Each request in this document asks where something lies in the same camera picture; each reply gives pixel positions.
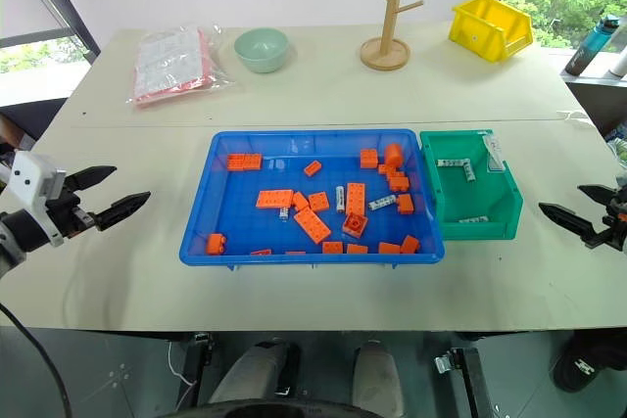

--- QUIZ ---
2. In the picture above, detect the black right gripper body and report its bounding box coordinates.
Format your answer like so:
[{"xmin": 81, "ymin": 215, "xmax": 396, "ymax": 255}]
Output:
[{"xmin": 584, "ymin": 187, "xmax": 627, "ymax": 254}]

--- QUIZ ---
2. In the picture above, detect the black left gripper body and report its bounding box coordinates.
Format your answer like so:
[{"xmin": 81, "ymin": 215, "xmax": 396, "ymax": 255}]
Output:
[{"xmin": 46, "ymin": 176, "xmax": 100, "ymax": 240}]

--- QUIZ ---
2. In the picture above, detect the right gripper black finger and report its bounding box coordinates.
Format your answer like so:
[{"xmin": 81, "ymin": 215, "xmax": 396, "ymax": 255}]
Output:
[
  {"xmin": 538, "ymin": 202, "xmax": 597, "ymax": 244},
  {"xmin": 577, "ymin": 184, "xmax": 620, "ymax": 205}
]

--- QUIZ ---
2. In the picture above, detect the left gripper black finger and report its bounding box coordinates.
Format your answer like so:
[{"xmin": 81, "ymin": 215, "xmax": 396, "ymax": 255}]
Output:
[
  {"xmin": 65, "ymin": 165, "xmax": 119, "ymax": 192},
  {"xmin": 94, "ymin": 190, "xmax": 152, "ymax": 233}
]

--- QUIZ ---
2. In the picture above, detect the white label card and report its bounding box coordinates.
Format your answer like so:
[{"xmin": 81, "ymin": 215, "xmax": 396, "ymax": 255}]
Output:
[{"xmin": 481, "ymin": 134, "xmax": 507, "ymax": 173}]

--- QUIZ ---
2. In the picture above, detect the green plastic bin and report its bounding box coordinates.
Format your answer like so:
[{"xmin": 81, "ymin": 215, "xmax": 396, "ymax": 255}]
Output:
[{"xmin": 419, "ymin": 129, "xmax": 525, "ymax": 242}]

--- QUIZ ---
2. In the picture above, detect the blue plastic tray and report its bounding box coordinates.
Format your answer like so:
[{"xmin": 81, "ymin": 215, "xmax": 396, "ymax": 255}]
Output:
[{"xmin": 178, "ymin": 128, "xmax": 447, "ymax": 271}]

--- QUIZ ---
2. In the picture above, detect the white cylinder object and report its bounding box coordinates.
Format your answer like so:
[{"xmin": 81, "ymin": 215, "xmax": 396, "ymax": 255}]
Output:
[{"xmin": 605, "ymin": 51, "xmax": 627, "ymax": 80}]

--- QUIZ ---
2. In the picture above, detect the long orange building block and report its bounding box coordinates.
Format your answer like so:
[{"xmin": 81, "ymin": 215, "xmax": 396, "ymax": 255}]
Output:
[
  {"xmin": 255, "ymin": 189, "xmax": 295, "ymax": 210},
  {"xmin": 225, "ymin": 152, "xmax": 264, "ymax": 172},
  {"xmin": 293, "ymin": 207, "xmax": 333, "ymax": 245},
  {"xmin": 345, "ymin": 182, "xmax": 367, "ymax": 216}
]

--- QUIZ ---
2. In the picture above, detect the clear plastic bag with papers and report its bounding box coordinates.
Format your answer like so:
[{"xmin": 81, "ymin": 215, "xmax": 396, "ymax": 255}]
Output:
[{"xmin": 125, "ymin": 23, "xmax": 237, "ymax": 110}]

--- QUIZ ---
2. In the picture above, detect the black shoe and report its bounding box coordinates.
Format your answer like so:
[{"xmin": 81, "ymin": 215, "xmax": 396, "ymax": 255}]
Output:
[{"xmin": 553, "ymin": 328, "xmax": 627, "ymax": 394}]

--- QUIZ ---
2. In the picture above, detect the teal and black water bottle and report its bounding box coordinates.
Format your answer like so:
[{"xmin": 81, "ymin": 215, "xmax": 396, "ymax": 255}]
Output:
[{"xmin": 564, "ymin": 15, "xmax": 621, "ymax": 77}]

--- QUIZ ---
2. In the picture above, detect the orange cylinder block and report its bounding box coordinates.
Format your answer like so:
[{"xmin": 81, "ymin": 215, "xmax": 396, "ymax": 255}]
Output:
[{"xmin": 383, "ymin": 143, "xmax": 405, "ymax": 168}]

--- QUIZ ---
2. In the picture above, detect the black table leg with caster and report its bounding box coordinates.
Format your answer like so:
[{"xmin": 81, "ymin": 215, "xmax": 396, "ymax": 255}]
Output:
[{"xmin": 433, "ymin": 346, "xmax": 494, "ymax": 418}]

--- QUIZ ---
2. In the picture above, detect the yellow plastic bin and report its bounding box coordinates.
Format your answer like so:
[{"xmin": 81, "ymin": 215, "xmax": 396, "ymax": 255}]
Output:
[{"xmin": 448, "ymin": 0, "xmax": 535, "ymax": 64}]

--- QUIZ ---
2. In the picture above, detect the pale green bowl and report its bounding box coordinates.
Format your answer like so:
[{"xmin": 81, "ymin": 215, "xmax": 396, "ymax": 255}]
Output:
[{"xmin": 233, "ymin": 27, "xmax": 289, "ymax": 74}]

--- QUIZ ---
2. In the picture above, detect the upside-down orange building brick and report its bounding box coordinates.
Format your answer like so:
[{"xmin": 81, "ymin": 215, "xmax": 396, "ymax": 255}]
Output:
[{"xmin": 342, "ymin": 211, "xmax": 370, "ymax": 237}]

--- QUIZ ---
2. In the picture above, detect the grey rounded robot leg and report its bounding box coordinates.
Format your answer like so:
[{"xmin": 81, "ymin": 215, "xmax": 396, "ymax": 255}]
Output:
[
  {"xmin": 209, "ymin": 339, "xmax": 301, "ymax": 410},
  {"xmin": 352, "ymin": 339, "xmax": 407, "ymax": 418}
]

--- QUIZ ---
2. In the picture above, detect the wooden mug tree stand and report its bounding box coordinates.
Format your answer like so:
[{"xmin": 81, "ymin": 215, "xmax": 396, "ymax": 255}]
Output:
[{"xmin": 360, "ymin": 0, "xmax": 425, "ymax": 71}]

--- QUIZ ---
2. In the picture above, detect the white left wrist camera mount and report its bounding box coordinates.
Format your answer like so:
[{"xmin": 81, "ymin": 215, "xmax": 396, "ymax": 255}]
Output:
[{"xmin": 8, "ymin": 151, "xmax": 68, "ymax": 249}]

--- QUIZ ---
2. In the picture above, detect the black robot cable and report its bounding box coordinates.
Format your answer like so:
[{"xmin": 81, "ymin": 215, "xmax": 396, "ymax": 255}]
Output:
[{"xmin": 0, "ymin": 300, "xmax": 73, "ymax": 418}]

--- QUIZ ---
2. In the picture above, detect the thin white cable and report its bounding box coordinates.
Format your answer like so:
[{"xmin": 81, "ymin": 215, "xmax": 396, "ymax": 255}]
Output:
[{"xmin": 168, "ymin": 338, "xmax": 198, "ymax": 386}]

